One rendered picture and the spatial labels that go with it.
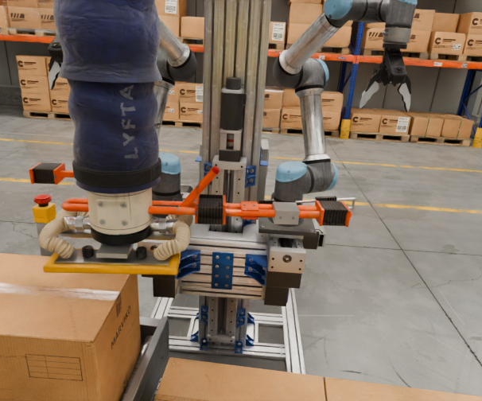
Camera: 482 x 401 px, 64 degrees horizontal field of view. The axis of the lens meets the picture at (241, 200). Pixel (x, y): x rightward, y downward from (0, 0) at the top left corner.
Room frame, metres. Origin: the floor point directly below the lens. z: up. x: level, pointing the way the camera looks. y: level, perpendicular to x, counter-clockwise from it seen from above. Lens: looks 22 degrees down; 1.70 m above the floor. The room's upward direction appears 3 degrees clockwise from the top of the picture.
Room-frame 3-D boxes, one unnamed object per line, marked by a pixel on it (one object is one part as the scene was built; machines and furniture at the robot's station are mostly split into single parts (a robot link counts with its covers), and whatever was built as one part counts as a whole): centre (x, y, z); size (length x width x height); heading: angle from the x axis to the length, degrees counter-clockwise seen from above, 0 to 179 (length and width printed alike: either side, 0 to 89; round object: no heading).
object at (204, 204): (1.01, 0.08, 1.25); 0.10 x 0.08 x 0.06; 4
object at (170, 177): (1.47, 0.31, 1.20); 0.13 x 0.12 x 0.14; 59
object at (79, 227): (0.99, 0.33, 1.19); 0.34 x 0.25 x 0.06; 94
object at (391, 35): (1.28, -0.43, 1.74); 0.08 x 0.08 x 0.05
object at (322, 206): (1.03, -0.26, 1.25); 0.08 x 0.07 x 0.05; 94
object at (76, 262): (0.90, 0.33, 1.15); 0.34 x 0.10 x 0.05; 94
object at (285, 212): (1.03, -0.13, 1.25); 0.07 x 0.07 x 0.04; 4
